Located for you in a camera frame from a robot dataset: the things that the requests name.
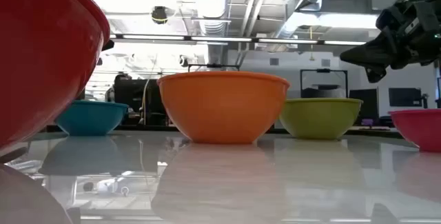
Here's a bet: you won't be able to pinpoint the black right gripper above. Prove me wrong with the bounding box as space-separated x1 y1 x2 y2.
340 0 441 83

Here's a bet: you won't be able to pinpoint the teal plastic bowl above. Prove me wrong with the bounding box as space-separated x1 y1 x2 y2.
54 100 130 137

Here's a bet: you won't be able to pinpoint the yellow-green plastic bowl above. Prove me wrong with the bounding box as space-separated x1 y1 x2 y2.
278 97 364 141

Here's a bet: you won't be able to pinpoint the pink plastic bowl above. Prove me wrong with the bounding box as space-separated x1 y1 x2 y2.
388 108 441 153

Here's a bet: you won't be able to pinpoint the orange plastic bowl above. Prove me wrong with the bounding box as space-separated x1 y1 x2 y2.
156 71 291 145

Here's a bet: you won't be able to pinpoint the nested rainbow bowls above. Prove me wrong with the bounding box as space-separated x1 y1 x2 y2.
0 0 111 149

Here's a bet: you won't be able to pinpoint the black monitor back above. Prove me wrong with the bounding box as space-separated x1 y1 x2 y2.
349 88 380 123

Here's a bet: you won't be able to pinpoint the dark computer monitor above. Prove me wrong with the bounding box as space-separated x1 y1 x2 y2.
388 87 423 108

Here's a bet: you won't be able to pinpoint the black dome ceiling fixture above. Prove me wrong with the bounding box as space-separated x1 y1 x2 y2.
150 6 169 26

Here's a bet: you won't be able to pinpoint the black equipment cabinet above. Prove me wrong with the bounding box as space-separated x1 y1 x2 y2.
112 73 170 126

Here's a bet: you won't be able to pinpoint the black metal station frame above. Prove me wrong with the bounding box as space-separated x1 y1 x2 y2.
300 68 349 99

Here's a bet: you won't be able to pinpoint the thin white hanging cable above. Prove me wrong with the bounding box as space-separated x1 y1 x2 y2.
141 57 158 125

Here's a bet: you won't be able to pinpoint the smooth silver ventilation duct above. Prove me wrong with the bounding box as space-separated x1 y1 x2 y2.
271 0 345 48

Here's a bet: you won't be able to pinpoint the black table frame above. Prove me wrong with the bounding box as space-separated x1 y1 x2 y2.
46 123 404 139

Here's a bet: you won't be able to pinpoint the ribbed silver ventilation duct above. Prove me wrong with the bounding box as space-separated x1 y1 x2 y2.
191 0 231 65

